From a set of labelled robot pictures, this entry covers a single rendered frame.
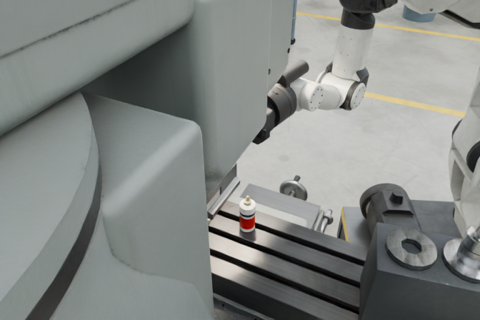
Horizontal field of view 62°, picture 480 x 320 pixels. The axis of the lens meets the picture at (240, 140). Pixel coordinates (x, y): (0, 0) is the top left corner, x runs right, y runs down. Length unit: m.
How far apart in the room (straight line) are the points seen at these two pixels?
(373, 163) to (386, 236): 2.00
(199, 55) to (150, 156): 0.15
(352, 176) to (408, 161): 0.45
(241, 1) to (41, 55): 0.25
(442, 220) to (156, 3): 1.51
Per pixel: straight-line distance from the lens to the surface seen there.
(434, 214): 1.72
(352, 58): 1.15
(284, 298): 0.94
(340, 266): 1.01
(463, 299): 0.85
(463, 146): 1.30
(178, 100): 0.44
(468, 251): 0.81
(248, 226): 1.03
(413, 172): 2.85
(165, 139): 0.30
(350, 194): 2.55
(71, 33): 0.27
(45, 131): 0.27
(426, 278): 0.81
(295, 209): 1.40
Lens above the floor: 1.70
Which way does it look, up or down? 36 degrees down
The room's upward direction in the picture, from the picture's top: straight up
